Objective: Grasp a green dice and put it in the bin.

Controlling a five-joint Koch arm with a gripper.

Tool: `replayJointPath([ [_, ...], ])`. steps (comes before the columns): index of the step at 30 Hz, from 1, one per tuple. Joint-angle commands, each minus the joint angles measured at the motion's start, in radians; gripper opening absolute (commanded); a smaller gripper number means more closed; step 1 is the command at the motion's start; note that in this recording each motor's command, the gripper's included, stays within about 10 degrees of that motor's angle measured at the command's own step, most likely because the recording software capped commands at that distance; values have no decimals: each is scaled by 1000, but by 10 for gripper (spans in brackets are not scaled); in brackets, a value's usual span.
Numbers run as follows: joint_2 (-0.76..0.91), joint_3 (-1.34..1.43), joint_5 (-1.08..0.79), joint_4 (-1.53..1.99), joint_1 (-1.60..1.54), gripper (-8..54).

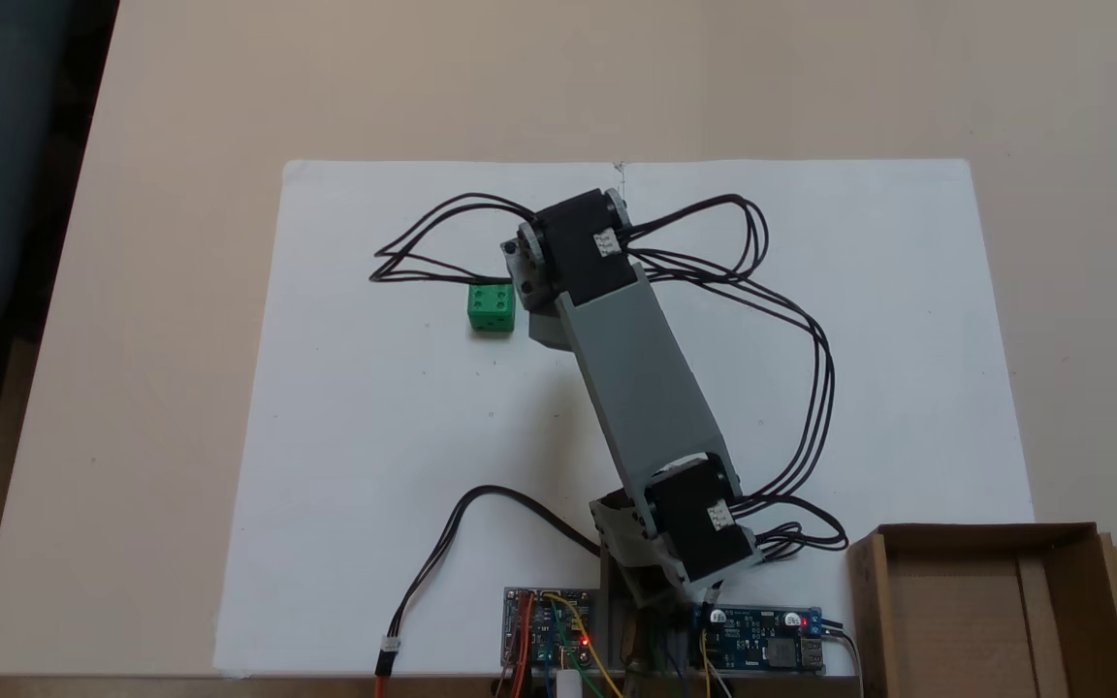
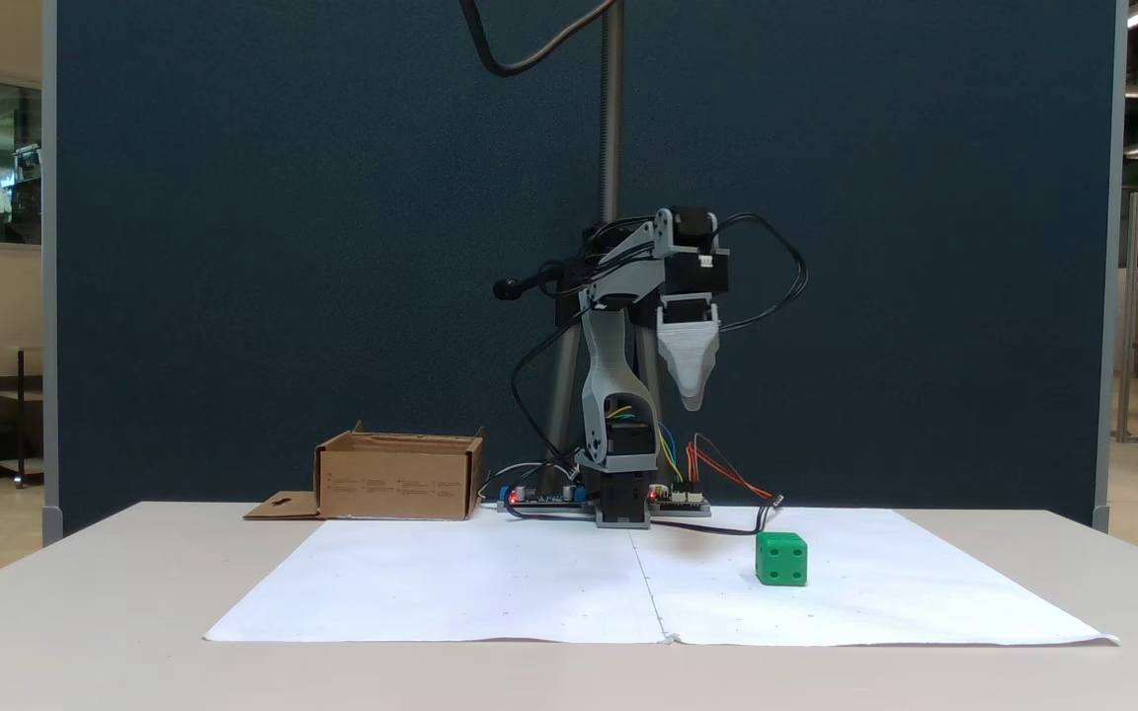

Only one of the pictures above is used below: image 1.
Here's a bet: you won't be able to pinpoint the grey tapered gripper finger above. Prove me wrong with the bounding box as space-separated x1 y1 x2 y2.
527 308 571 350

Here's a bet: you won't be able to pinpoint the green dice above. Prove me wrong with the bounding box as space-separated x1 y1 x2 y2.
466 281 517 334

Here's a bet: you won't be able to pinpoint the white paper sheet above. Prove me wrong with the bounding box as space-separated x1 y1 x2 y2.
212 158 1037 680

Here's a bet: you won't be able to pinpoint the circuit board with red LED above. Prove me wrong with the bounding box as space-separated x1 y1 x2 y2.
502 586 610 672

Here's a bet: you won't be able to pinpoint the blue circuit board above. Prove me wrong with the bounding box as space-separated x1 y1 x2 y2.
686 605 827 676

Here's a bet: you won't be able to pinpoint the brown cardboard box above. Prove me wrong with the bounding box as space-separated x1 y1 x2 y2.
846 522 1117 698

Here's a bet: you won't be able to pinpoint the black gripper motor cable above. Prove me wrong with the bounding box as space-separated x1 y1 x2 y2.
368 192 536 285

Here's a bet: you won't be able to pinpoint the black wrist motor cable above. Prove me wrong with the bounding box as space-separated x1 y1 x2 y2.
624 193 771 284

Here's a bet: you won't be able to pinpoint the black power cable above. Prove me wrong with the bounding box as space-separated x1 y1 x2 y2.
372 484 610 698

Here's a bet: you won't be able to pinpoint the black elbow motor cable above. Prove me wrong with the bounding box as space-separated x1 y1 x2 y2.
628 250 833 517

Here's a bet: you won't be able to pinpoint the yellow wire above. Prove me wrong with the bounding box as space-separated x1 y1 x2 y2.
543 591 625 698

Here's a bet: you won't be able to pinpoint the black shoulder motor cable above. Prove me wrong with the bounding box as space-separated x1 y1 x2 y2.
731 494 850 565

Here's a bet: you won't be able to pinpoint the orange wires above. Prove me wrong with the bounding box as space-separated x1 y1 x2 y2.
508 593 536 698

